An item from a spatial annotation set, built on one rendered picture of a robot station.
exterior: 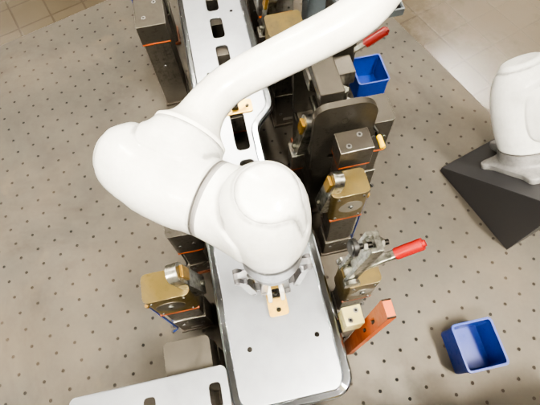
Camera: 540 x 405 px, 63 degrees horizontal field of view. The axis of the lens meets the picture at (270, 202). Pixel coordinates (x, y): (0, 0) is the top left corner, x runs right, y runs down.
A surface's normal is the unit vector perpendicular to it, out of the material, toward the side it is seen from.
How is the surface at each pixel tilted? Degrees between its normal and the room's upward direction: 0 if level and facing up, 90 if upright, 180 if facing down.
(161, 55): 90
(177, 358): 0
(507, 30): 0
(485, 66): 0
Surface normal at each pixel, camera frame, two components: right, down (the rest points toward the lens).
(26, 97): -0.04, -0.42
